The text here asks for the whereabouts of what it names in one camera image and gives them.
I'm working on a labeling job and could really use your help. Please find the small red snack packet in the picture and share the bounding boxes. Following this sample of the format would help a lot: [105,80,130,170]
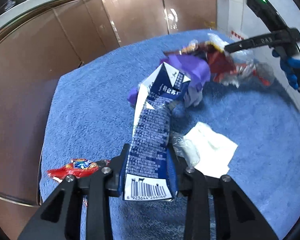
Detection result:
[47,158,110,183]

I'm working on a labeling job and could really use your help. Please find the brown red snack bag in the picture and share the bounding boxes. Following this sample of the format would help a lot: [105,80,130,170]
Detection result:
[164,40,274,87]

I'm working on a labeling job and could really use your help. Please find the white paper napkin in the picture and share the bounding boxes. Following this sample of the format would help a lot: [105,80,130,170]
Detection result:
[185,122,238,178]

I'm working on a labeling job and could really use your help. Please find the blue white milk carton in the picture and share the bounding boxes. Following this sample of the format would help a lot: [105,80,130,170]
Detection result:
[123,62,191,201]

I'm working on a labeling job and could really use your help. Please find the brown kitchen cabinets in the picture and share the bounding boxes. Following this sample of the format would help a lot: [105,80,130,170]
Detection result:
[0,0,217,239]

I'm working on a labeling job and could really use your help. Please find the blue gloved right hand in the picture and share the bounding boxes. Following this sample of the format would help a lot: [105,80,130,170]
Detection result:
[272,49,300,90]

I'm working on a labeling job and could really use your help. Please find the purple white crumpled wrapper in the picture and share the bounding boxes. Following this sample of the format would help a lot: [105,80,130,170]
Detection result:
[127,54,211,108]

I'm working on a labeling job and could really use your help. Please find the blue towel mat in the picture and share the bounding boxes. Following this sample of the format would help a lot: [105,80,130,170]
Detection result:
[40,30,300,239]

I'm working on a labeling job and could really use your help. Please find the clear plastic bag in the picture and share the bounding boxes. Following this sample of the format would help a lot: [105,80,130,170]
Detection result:
[205,33,274,87]

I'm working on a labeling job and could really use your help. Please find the red clear plastic wrapper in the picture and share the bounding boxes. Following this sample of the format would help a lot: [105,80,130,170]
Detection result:
[169,132,200,167]

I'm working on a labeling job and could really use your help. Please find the black wok pan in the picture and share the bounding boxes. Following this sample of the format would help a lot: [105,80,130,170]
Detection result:
[0,0,26,12]

